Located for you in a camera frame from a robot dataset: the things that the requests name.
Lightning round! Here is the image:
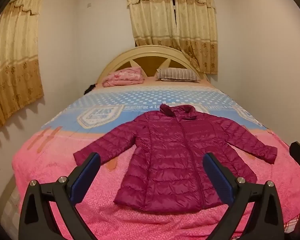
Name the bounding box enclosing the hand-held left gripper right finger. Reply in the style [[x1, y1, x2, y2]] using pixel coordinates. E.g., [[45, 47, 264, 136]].
[[202, 152, 285, 240]]

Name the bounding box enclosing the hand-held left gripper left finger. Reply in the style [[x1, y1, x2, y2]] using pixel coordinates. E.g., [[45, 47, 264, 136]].
[[19, 152, 101, 240]]

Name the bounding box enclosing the magenta quilted down jacket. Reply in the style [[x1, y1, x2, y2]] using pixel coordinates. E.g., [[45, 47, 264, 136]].
[[73, 104, 278, 212]]

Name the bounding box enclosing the bed with blue-pink blanket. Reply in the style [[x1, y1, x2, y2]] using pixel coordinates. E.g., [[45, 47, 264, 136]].
[[12, 83, 300, 240]]

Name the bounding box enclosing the folded pink floral quilt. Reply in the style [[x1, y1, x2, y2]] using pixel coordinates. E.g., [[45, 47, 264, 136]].
[[102, 67, 145, 88]]

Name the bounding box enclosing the striped pillow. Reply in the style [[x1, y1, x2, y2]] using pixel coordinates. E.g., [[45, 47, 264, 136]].
[[154, 67, 201, 82]]

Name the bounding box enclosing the large beige patterned curtain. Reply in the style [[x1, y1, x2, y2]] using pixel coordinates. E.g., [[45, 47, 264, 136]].
[[0, 0, 46, 136]]

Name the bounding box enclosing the cream wooden headboard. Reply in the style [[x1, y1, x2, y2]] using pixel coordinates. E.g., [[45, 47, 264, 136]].
[[96, 45, 210, 85]]

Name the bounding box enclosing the beige patterned window curtain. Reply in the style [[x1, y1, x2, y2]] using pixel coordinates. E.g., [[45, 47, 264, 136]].
[[126, 0, 178, 47], [173, 0, 219, 75]]

